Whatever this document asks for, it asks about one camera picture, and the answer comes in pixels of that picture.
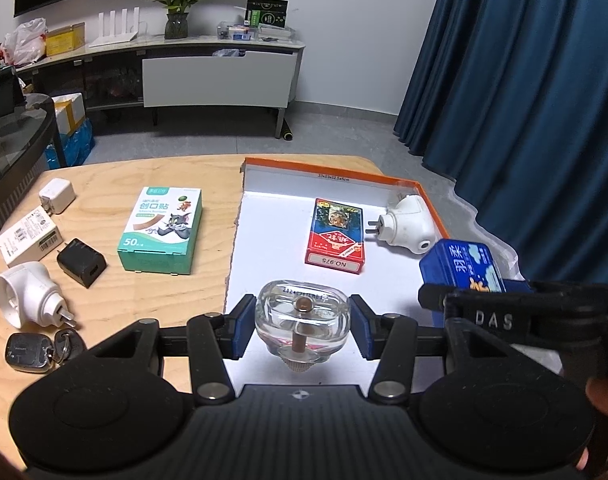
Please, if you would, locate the white charger adapter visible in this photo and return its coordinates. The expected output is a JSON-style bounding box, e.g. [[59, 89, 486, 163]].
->
[[36, 178, 76, 216]]

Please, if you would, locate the black charger adapter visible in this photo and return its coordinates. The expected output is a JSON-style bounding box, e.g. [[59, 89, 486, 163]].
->
[[56, 238, 107, 289]]

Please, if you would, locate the white router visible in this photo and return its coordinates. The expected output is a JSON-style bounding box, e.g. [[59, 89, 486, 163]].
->
[[89, 6, 150, 48]]

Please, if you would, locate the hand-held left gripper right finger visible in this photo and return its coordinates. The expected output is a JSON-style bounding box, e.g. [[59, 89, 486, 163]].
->
[[349, 294, 515, 406]]

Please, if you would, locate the blue wrapped bottle pack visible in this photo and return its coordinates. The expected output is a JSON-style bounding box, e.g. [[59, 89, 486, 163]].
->
[[44, 120, 96, 171]]

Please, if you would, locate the white charger box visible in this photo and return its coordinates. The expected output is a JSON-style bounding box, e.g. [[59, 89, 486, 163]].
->
[[0, 205, 64, 267]]

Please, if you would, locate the blue curtain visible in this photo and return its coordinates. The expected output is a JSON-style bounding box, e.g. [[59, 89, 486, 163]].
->
[[394, 0, 608, 286]]

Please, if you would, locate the potted plant in dark vase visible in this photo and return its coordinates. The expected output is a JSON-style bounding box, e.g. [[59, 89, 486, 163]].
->
[[146, 0, 225, 41]]

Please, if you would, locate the tv stand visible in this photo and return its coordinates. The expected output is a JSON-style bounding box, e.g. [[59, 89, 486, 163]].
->
[[14, 37, 306, 138]]

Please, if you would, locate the black green box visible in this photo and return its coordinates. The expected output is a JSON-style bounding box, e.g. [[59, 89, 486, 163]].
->
[[245, 0, 289, 29]]

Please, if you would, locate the red blue playing card box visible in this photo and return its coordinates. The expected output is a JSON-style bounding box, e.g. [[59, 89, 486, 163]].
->
[[304, 197, 367, 275]]

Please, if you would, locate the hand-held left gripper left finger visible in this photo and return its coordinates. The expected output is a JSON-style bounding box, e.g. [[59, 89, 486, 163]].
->
[[91, 294, 257, 406]]

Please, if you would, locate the white yellow cardboard box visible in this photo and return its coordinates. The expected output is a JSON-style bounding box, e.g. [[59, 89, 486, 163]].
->
[[50, 92, 87, 136]]

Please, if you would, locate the green bandage box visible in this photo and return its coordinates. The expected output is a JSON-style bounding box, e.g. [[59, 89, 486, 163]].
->
[[116, 186, 204, 276]]

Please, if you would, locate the orange-edged white box lid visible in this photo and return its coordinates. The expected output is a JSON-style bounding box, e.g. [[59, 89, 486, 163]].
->
[[223, 156, 535, 391]]

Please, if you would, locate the yellow tin box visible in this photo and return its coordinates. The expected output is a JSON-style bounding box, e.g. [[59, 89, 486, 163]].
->
[[44, 22, 86, 57]]

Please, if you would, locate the clear plastic organizer box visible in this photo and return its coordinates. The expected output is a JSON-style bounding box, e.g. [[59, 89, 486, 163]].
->
[[216, 20, 297, 43]]

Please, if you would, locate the blue tissue packet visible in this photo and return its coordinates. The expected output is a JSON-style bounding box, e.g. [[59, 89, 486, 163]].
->
[[419, 239, 507, 328]]

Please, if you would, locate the dark glass-top counter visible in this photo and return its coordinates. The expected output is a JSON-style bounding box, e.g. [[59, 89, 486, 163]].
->
[[0, 92, 67, 201]]

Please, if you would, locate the person's right hand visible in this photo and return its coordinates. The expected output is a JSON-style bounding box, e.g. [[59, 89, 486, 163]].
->
[[585, 376, 608, 418]]

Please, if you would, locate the white plastic bag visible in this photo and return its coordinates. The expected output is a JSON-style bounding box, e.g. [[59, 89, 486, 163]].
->
[[3, 17, 47, 66]]

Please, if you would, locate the white drawer front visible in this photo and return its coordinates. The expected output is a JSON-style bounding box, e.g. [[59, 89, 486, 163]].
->
[[141, 50, 294, 109]]

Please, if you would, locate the black key fob with keys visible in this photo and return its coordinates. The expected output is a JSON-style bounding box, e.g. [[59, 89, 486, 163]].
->
[[4, 327, 87, 373]]

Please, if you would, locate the white round plug adapter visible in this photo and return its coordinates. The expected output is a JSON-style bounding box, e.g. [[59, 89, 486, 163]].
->
[[0, 261, 77, 331]]

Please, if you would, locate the white plug-in vaporizer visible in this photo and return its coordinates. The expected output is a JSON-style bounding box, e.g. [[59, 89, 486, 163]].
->
[[366, 192, 437, 260]]

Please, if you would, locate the clear glass liquid bottle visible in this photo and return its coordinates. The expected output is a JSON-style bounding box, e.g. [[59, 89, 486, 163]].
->
[[254, 280, 352, 376]]

